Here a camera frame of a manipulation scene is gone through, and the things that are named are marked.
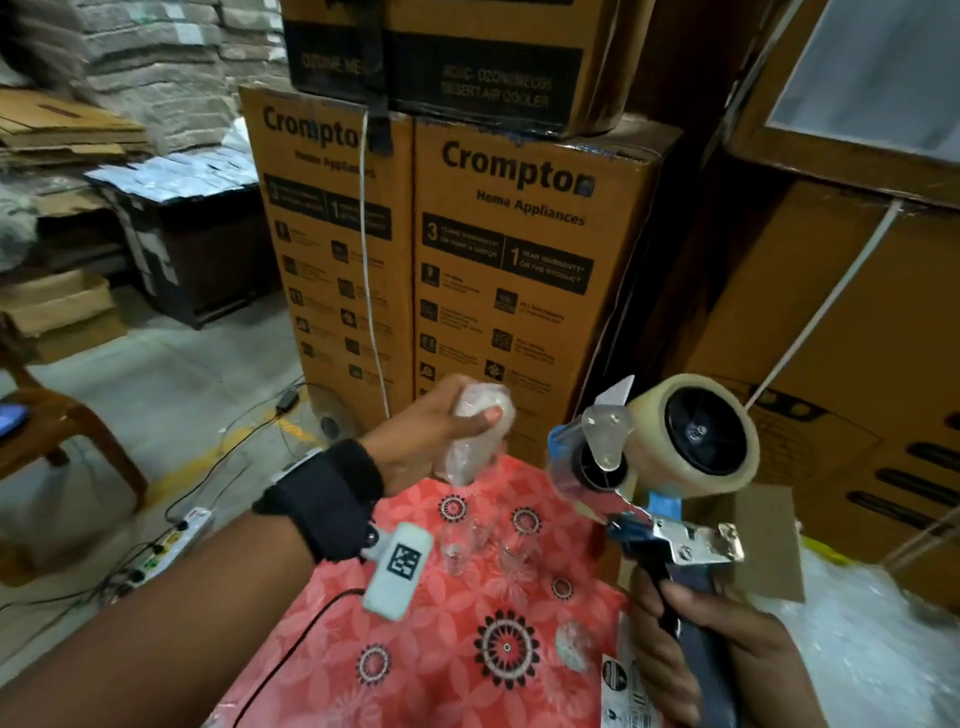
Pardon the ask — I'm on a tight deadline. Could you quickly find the stack of Crompton cartons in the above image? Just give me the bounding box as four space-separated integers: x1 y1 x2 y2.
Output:
240 0 960 609

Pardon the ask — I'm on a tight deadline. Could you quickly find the pile of flattened cardboard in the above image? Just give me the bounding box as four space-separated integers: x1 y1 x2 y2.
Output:
0 87 152 170

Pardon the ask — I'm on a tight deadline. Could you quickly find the crumpled clear plastic bag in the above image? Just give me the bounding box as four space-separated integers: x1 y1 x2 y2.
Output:
0 180 39 275

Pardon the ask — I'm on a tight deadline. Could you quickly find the wire-guard floor fan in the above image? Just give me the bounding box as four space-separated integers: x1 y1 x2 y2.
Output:
304 379 371 449

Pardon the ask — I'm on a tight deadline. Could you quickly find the person's left forearm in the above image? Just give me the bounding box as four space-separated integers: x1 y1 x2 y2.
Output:
0 510 324 728

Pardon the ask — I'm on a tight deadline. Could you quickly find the tape dispenser with tape roll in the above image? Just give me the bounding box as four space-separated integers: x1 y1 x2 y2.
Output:
544 372 762 728

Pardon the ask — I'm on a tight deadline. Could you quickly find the bubble wrap bundle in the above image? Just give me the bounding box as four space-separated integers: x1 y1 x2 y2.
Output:
750 547 960 728

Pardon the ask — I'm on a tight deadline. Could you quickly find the person's left hand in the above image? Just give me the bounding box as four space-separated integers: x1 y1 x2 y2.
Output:
360 375 507 498

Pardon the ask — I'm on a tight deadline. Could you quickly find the white power strip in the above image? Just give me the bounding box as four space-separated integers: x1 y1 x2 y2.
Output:
112 507 215 602

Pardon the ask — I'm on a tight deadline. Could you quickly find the brown plastic chair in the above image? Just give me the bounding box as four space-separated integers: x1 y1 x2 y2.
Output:
0 333 149 590

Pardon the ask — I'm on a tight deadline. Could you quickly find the small cardboard box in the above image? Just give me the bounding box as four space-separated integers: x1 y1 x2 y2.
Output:
732 483 809 605

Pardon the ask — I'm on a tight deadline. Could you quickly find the pile of white papers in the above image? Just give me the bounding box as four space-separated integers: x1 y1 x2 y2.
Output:
87 120 257 206

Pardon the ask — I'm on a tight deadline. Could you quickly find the person's right hand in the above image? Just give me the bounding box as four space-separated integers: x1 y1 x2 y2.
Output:
619 570 821 728

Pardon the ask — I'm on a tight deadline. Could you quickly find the black-white fragile sticker sheet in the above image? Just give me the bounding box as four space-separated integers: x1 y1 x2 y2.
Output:
600 648 669 728

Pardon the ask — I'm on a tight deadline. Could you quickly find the black wristband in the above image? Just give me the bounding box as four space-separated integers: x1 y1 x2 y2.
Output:
252 438 387 564

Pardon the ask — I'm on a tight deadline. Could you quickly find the plain brown floor carton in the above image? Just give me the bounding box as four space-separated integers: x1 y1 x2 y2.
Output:
0 270 131 366

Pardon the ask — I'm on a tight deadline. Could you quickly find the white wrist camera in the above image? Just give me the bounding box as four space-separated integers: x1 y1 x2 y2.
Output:
363 520 437 623

